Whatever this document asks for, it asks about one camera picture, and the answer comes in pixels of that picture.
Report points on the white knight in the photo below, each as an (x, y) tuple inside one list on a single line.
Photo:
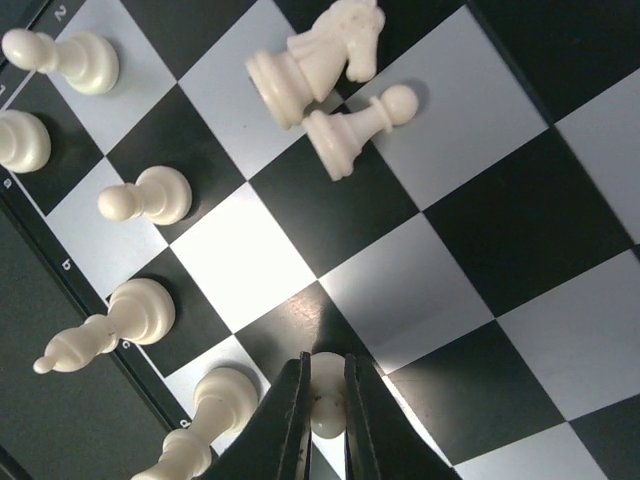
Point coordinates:
[(342, 41)]

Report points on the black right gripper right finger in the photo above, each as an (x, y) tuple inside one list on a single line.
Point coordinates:
[(380, 441)]

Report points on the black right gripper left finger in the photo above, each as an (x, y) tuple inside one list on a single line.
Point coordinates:
[(276, 442)]

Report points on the black and white chessboard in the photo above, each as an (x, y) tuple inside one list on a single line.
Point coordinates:
[(485, 255)]

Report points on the white bishop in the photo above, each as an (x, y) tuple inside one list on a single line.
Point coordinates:
[(140, 311)]

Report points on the white pawn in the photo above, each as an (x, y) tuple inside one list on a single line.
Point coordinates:
[(161, 194), (338, 139), (327, 386), (88, 61), (25, 142)]

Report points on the white piece front row two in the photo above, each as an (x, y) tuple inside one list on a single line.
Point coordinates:
[(225, 400)]

